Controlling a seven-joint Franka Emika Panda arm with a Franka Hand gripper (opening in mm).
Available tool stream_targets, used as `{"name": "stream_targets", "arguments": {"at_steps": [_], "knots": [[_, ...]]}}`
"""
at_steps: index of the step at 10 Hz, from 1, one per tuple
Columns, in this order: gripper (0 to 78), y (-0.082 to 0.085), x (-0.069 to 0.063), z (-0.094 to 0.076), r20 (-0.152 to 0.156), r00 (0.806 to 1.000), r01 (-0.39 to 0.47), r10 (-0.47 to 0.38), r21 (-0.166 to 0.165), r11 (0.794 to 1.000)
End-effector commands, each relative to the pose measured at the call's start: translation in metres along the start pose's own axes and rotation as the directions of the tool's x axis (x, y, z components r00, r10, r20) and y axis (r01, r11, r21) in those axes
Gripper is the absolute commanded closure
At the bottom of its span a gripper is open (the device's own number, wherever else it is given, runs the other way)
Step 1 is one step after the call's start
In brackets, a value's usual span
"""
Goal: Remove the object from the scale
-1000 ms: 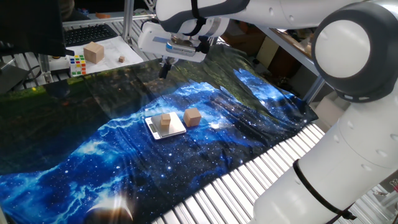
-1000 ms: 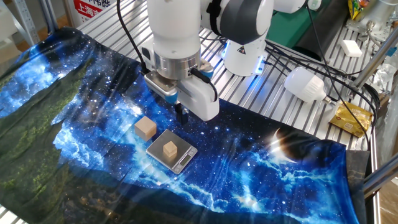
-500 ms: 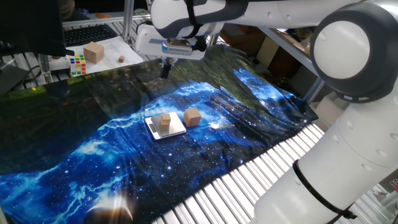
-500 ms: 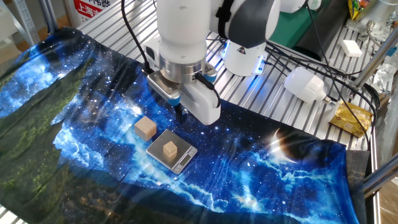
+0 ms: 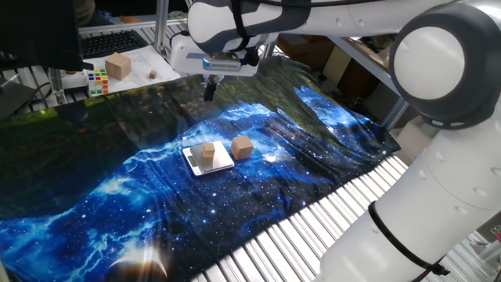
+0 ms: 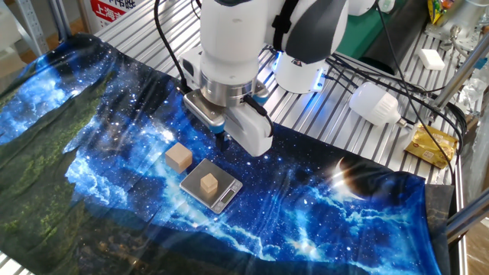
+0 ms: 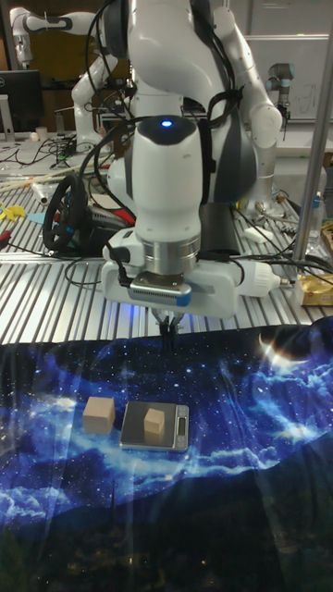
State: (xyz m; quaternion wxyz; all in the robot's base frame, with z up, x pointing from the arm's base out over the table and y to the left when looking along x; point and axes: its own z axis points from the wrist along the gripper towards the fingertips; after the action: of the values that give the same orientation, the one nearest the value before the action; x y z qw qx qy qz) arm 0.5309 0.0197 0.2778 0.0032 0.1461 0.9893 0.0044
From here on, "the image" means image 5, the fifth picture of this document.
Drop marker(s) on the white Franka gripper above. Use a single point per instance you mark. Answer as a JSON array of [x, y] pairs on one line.
[[182, 55]]

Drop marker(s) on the small wooden cube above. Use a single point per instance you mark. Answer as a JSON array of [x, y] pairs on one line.
[[208, 150]]

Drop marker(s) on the person's sleeved forearm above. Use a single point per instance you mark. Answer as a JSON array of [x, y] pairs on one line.
[[84, 11]]

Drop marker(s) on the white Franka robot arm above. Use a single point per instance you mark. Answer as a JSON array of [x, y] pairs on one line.
[[430, 219]]

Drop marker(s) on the silver digital kitchen scale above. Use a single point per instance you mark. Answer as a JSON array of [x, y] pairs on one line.
[[219, 160]]

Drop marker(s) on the orange flat object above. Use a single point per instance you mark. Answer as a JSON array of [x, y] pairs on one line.
[[129, 19]]

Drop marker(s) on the tiny wooden cube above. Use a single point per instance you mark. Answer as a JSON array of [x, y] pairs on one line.
[[153, 74]]

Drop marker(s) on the medium wooden cube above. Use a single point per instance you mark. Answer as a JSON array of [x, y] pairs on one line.
[[242, 148]]

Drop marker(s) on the white paper sheet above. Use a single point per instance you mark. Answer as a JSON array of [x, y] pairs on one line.
[[145, 66]]

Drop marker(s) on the brown cardboard box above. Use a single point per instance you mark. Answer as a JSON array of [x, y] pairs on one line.
[[305, 49]]

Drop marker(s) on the large wooden cube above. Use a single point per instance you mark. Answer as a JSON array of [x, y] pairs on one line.
[[117, 66]]

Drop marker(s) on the black computer keyboard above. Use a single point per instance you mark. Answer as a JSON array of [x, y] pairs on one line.
[[111, 43]]

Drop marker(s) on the Rubik's cube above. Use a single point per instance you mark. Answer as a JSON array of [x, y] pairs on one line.
[[98, 83]]

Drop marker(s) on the galaxy print cloth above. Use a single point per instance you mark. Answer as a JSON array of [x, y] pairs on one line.
[[156, 203]]

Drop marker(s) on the black computer monitor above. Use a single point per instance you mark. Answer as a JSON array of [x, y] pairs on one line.
[[39, 35]]

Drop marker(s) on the aluminium frame post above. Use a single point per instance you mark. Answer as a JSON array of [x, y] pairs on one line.
[[393, 113], [161, 23]]

